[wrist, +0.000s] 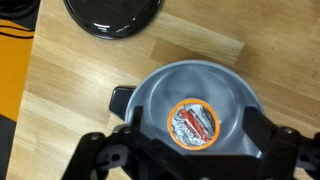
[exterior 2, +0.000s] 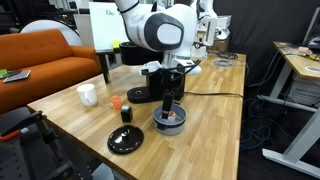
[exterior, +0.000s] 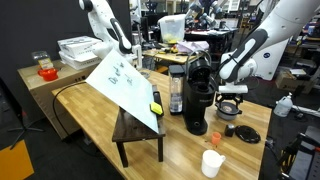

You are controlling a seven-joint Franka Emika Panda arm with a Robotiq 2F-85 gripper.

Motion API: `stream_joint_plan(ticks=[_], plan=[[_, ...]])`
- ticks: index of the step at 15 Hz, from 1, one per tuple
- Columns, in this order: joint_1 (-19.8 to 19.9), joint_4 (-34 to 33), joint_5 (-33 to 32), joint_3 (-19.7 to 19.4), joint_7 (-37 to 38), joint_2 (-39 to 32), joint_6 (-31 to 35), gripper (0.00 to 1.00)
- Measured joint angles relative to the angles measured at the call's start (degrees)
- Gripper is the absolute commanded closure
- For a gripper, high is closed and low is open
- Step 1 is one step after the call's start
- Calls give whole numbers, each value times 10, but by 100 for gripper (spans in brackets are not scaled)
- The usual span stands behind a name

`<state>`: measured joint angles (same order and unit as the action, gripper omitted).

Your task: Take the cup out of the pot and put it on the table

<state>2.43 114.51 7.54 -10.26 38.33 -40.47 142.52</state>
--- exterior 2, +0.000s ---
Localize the small orange cup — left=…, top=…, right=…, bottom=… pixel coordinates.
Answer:
left=110, top=95, right=122, bottom=111

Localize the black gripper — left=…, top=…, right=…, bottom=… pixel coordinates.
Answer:
left=159, top=68, right=184, bottom=120

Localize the white whiteboard with writing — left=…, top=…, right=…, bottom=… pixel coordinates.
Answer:
left=87, top=2, right=131, bottom=52

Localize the grey tablet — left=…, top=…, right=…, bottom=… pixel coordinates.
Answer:
left=3, top=70, right=32, bottom=84

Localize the orange sofa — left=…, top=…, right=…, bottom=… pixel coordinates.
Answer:
left=0, top=29, right=102, bottom=115

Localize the black coffee machine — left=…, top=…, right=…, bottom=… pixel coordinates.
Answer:
left=118, top=41, right=188, bottom=104

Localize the grey cooking pot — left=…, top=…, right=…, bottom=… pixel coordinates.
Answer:
left=152, top=102, right=188, bottom=136

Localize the blue cable bundle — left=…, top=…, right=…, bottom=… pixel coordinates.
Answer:
left=239, top=96, right=273, bottom=152

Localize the black monitor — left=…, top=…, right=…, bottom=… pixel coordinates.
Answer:
left=301, top=6, right=320, bottom=51

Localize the black coffee machine power cable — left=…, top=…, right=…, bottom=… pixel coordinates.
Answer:
left=183, top=91, right=245, bottom=99

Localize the grey tape roll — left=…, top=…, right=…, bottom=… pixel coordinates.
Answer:
left=213, top=58, right=233, bottom=67

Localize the orange clamp handle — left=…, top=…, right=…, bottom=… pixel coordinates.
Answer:
left=0, top=129, right=22, bottom=143

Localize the white box under desk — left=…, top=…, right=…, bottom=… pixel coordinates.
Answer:
left=287, top=75, right=320, bottom=108

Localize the wooden desk with white legs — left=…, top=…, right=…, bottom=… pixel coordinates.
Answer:
left=256, top=41, right=320, bottom=179

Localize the black metal cart frame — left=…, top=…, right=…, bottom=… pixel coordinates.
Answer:
left=0, top=106, right=101, bottom=180

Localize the black round pot lid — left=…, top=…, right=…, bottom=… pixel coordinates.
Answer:
left=107, top=124, right=145, bottom=155

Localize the white round panel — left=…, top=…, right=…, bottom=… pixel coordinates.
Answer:
left=20, top=19, right=83, bottom=47

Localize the black cable bundle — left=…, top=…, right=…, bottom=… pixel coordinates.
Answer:
left=207, top=49, right=240, bottom=61

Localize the large cardboard box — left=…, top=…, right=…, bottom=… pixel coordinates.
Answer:
left=208, top=39, right=231, bottom=53

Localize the white mug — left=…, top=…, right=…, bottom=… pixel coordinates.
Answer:
left=76, top=83, right=98, bottom=107

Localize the small black box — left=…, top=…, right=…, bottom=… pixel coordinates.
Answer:
left=120, top=104, right=133, bottom=123

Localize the dark wooden stand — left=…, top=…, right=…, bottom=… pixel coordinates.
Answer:
left=94, top=48, right=122, bottom=84

